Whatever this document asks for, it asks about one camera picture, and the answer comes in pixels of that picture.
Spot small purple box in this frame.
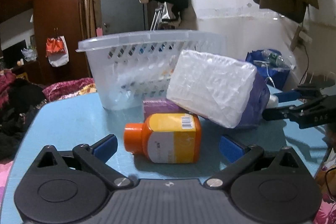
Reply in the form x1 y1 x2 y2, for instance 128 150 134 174
142 98 190 120

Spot orange yellow pill bottle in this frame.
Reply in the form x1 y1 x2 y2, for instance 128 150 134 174
123 113 202 164

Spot blue shopping bag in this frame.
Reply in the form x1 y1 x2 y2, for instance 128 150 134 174
245 50 290 90

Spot clear plastic water bottle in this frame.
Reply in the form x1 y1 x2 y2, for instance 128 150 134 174
261 50 295 70

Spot orange white hanging bag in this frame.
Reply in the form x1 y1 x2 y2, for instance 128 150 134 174
46 36 70 68

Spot grey metal door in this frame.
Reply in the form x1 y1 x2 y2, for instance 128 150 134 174
100 0 146 35

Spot purple tissue pack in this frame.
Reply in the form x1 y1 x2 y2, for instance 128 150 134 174
166 50 270 128

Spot translucent white plastic basket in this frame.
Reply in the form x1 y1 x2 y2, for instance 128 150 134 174
77 30 227 110

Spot dark red wooden wardrobe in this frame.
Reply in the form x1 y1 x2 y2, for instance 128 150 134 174
1 0 89 84

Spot pile of dark clothes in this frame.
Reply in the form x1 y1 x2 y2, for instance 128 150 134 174
1 70 46 160

